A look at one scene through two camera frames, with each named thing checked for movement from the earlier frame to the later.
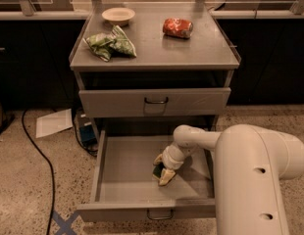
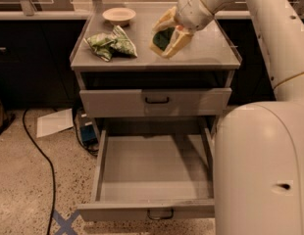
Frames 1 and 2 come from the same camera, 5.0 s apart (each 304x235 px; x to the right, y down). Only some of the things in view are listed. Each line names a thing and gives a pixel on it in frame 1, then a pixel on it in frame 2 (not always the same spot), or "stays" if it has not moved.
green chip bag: [104, 45] stays
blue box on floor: [87, 136] stays
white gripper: [169, 163] → [191, 13]
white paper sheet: [54, 122] stays
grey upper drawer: [155, 102] stays
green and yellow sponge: [158, 168] → [161, 38]
